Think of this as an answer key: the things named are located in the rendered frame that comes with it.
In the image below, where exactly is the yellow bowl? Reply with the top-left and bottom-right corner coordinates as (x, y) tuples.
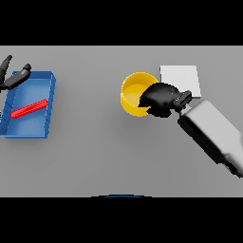
(120, 71), (159, 118)

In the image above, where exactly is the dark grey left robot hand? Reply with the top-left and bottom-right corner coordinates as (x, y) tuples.
(0, 54), (32, 94)

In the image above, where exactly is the pale square measuring scale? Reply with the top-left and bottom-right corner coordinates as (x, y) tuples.
(159, 65), (202, 99)

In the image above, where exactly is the blue tray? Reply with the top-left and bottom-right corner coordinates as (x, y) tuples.
(0, 70), (57, 140)

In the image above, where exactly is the red beaker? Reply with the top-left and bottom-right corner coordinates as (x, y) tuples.
(10, 98), (49, 120)

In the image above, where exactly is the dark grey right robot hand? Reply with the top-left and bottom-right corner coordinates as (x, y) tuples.
(138, 82), (194, 119)

